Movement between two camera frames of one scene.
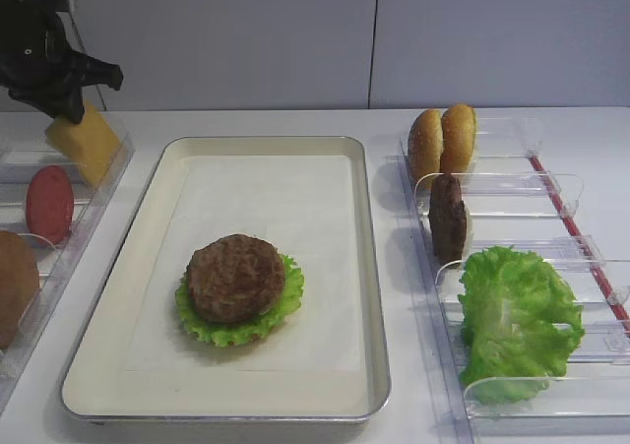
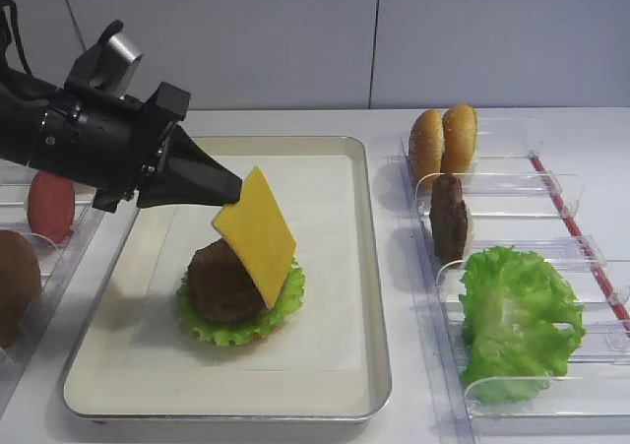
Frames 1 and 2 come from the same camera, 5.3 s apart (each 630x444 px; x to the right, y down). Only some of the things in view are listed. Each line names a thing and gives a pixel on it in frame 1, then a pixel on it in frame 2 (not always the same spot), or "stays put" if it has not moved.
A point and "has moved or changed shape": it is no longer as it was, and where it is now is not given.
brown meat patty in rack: (447, 219) stays put
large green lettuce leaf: (520, 325) stays put
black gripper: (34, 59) -> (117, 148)
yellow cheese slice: (92, 142) has moved or changed shape
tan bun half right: (458, 138) stays put
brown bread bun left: (20, 282) stays put
